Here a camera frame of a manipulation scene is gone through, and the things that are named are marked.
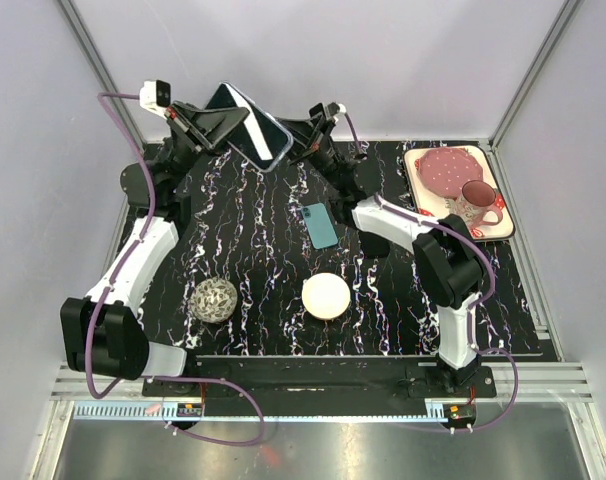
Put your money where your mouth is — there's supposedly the aluminium frame rail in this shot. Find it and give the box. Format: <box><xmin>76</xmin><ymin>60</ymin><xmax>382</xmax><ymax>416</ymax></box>
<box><xmin>50</xmin><ymin>362</ymin><xmax>595</xmax><ymax>404</ymax></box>

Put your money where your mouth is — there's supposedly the small controller board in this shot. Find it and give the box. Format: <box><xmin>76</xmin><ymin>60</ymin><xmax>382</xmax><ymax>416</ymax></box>
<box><xmin>176</xmin><ymin>401</ymin><xmax>203</xmax><ymax>418</ymax></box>
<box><xmin>445</xmin><ymin>404</ymin><xmax>476</xmax><ymax>423</ymax></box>

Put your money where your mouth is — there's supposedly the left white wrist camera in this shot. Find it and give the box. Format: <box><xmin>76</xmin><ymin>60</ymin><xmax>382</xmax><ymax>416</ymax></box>
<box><xmin>139</xmin><ymin>80</ymin><xmax>171</xmax><ymax>116</ymax></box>

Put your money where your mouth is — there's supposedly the pink ghost pattern mug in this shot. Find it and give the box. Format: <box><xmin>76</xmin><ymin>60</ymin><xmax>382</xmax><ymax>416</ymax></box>
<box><xmin>450</xmin><ymin>180</ymin><xmax>504</xmax><ymax>229</ymax></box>

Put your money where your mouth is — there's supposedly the leaf patterned round bowl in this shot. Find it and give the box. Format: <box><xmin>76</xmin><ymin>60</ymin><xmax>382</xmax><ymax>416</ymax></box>
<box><xmin>188</xmin><ymin>277</ymin><xmax>238</xmax><ymax>324</ymax></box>

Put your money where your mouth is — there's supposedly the phone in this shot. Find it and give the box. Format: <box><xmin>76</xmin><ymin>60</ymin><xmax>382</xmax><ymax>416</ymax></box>
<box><xmin>358</xmin><ymin>231</ymin><xmax>390</xmax><ymax>259</ymax></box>

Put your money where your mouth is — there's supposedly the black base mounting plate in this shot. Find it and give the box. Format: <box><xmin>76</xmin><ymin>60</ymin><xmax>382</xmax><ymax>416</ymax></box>
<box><xmin>142</xmin><ymin>354</ymin><xmax>498</xmax><ymax>401</ymax></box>

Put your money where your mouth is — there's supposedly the left small controller board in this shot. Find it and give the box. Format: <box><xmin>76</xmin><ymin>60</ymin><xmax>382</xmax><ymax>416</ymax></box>
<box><xmin>176</xmin><ymin>401</ymin><xmax>203</xmax><ymax>418</ymax></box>

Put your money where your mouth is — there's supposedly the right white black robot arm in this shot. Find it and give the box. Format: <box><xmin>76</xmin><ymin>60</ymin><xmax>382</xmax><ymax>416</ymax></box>
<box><xmin>278</xmin><ymin>103</ymin><xmax>495</xmax><ymax>397</ymax></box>

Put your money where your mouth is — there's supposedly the teal smartphone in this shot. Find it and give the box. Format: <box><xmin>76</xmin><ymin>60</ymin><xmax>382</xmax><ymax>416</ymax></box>
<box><xmin>300</xmin><ymin>203</ymin><xmax>338</xmax><ymax>250</ymax></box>

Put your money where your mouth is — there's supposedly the pink polka dot plate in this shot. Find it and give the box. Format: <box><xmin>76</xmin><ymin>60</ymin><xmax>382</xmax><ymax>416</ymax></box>
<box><xmin>415</xmin><ymin>147</ymin><xmax>484</xmax><ymax>199</ymax></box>

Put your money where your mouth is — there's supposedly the white round lid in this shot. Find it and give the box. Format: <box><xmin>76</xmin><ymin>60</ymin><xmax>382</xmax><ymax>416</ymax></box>
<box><xmin>301</xmin><ymin>273</ymin><xmax>351</xmax><ymax>321</ymax></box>

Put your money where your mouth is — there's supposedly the strawberry print cream tray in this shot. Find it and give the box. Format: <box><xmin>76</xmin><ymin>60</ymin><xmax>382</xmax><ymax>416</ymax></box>
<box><xmin>403</xmin><ymin>146</ymin><xmax>514</xmax><ymax>241</ymax></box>

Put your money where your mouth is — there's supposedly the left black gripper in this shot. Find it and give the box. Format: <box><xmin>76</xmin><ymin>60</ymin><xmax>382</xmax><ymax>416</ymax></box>
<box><xmin>155</xmin><ymin>101</ymin><xmax>250</xmax><ymax>195</ymax></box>

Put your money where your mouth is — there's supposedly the blue smartphone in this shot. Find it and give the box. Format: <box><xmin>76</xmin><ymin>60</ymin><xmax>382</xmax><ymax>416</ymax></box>
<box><xmin>206</xmin><ymin>82</ymin><xmax>294</xmax><ymax>172</ymax></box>

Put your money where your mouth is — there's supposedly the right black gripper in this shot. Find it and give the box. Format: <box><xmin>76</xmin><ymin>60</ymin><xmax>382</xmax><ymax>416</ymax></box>
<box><xmin>265</xmin><ymin>115</ymin><xmax>346</xmax><ymax>194</ymax></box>

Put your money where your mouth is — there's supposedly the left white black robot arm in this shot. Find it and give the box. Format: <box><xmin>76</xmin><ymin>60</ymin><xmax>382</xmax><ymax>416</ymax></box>
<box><xmin>60</xmin><ymin>102</ymin><xmax>249</xmax><ymax>398</ymax></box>

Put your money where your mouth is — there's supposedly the right small controller board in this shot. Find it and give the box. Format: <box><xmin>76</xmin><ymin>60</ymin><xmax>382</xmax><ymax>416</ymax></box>
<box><xmin>445</xmin><ymin>404</ymin><xmax>476</xmax><ymax>423</ymax></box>

